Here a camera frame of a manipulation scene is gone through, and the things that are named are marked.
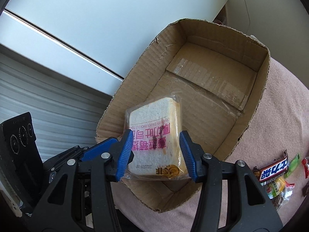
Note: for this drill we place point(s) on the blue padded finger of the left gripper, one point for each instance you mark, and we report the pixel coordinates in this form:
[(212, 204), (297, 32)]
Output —
[(98, 149)]

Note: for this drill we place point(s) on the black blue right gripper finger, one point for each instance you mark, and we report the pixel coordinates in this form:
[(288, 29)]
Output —
[(231, 199)]

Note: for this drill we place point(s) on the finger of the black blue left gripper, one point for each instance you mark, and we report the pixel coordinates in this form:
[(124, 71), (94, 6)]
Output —
[(80, 196)]

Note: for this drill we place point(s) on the jelly cup green label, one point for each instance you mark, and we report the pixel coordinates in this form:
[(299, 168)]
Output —
[(279, 192)]

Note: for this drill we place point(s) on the packaged white bread slice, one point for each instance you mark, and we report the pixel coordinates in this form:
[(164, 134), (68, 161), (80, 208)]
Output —
[(156, 125)]

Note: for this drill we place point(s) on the green candy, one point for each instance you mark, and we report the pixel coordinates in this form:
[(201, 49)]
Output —
[(293, 164)]

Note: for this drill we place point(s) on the red clear dark snack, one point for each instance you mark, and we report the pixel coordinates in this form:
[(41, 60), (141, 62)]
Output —
[(305, 163)]

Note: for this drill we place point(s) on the pink table cloth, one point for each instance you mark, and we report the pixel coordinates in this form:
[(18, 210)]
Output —
[(280, 124)]

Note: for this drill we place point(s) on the brown cardboard box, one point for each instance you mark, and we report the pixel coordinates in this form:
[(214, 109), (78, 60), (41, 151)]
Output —
[(219, 73)]

